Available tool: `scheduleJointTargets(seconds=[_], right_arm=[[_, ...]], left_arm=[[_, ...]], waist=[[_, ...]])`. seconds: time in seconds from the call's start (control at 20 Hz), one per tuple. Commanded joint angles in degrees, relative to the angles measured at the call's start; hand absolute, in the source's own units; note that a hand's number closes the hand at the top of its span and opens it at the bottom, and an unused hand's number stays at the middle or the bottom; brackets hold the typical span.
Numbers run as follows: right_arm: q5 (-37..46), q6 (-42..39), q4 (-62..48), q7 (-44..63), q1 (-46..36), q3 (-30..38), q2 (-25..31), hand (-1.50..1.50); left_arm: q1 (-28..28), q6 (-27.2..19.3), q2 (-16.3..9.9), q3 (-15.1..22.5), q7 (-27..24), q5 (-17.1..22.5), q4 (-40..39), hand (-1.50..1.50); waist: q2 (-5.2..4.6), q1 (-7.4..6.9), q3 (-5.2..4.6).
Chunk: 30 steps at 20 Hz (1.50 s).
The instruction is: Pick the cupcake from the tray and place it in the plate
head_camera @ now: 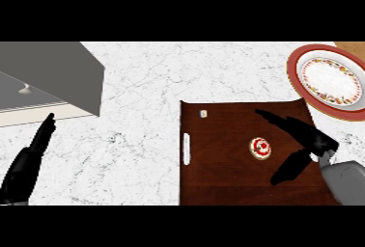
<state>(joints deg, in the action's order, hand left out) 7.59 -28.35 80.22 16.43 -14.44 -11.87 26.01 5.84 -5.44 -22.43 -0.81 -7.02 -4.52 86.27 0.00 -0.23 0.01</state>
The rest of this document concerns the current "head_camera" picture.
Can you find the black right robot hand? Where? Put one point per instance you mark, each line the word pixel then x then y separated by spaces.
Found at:
pixel 309 138

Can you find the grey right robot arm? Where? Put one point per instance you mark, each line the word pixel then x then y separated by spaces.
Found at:
pixel 346 181

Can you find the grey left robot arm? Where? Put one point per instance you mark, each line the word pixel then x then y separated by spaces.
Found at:
pixel 13 203

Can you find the red and white cupcake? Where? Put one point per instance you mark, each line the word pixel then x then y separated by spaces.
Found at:
pixel 260 148

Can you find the red-rimmed floral white plate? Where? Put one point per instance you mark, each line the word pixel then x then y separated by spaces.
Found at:
pixel 331 80

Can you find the tan wooden board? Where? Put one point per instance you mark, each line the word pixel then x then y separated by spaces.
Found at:
pixel 352 49

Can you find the grey box appliance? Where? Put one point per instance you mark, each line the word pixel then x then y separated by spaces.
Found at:
pixel 47 82

